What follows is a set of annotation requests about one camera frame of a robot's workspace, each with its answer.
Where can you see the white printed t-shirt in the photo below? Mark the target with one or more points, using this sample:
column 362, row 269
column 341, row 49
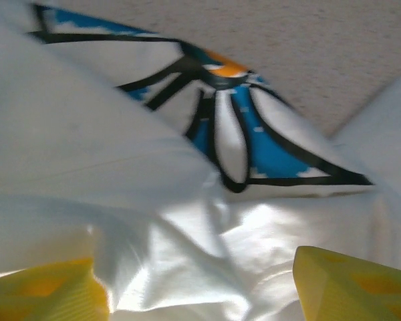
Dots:
column 120, row 167

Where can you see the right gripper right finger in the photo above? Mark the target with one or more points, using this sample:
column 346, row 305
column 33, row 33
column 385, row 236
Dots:
column 354, row 291

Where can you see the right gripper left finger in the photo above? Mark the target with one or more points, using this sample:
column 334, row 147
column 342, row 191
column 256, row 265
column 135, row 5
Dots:
column 43, row 294

